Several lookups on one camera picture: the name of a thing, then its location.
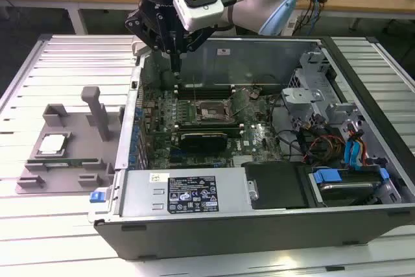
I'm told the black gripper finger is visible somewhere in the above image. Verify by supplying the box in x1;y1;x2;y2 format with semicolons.
176;27;217;78
125;10;178;78

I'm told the metal socket cover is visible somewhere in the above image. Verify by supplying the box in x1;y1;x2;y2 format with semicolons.
226;90;252;117

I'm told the silver CPU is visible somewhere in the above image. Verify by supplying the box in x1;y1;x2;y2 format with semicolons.
38;133;71;156

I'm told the CPU socket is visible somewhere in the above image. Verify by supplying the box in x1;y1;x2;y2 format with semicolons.
194;98;236;124

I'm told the grey plastic case latch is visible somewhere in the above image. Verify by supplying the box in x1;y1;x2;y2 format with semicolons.
132;38;152;59

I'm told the RAM slot with white latches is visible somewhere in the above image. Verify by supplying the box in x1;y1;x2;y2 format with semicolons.
174;90;236;96
174;124;244;130
174;82;236;88

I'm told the black graphics card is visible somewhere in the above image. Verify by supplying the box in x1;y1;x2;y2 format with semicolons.
179;132;229;155

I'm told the green motherboard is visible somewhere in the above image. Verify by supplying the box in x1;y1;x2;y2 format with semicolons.
139;85;292;171

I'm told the silver metal drive cage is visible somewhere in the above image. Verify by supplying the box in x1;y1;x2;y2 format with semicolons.
280;46;369;138

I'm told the green RAM stick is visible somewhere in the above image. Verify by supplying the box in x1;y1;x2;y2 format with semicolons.
27;158;100;166

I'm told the black rating label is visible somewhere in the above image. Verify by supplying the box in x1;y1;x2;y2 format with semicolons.
167;175;221;215

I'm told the grey parts rack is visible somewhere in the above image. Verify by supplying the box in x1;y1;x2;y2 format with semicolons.
16;86;126;195

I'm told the grey power supply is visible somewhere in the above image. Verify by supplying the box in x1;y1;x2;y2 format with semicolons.
118;169;252;218

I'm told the black plastic shroud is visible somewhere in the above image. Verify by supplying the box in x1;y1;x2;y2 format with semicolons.
243;161;307;210

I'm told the black PC case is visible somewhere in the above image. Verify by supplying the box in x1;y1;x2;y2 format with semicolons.
87;33;415;261

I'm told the hard disk in blue carrier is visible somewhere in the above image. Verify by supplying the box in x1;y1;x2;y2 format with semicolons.
307;165;392;208

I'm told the blue cable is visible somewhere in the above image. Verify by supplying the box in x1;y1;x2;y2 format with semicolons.
304;0;322;36

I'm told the multicoloured power wire bundle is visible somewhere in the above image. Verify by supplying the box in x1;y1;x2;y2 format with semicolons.
304;134;346;161

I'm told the blue flat wire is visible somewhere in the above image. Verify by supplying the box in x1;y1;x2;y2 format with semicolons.
344;140;357;170
351;129;370;171

